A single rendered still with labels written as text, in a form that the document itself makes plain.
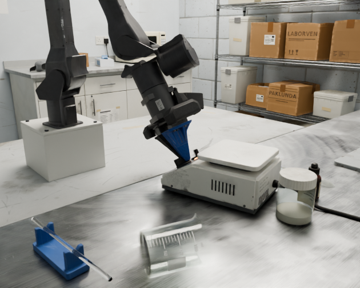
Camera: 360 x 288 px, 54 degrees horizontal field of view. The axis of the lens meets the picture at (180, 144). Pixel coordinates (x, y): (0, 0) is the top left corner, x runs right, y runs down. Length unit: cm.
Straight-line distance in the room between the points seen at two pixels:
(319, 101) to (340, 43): 46
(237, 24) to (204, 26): 82
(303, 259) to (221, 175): 19
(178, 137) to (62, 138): 25
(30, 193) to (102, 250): 26
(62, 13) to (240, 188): 48
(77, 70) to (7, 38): 268
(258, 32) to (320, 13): 53
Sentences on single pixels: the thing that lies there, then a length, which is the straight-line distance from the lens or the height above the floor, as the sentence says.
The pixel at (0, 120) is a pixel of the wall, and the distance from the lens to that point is 348.
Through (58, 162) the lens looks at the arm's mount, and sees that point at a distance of 79.
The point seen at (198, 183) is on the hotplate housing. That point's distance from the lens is 65.
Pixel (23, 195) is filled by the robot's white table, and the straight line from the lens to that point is 75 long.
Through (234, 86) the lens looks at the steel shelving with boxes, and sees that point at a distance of 327.
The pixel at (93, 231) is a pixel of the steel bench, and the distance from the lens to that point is 59.
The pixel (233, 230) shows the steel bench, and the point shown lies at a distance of 58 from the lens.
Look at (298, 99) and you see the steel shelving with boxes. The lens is 291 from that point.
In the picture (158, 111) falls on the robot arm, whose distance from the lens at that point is 68.
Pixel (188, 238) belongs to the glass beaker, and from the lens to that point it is 46.
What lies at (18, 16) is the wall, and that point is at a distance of 347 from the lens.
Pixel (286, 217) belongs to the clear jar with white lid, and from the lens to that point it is 61.
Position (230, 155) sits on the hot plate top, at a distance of 64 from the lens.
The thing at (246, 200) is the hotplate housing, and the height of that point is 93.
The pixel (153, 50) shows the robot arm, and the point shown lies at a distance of 67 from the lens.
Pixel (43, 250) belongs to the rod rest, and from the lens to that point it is 55.
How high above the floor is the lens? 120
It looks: 18 degrees down
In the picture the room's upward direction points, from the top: straight up
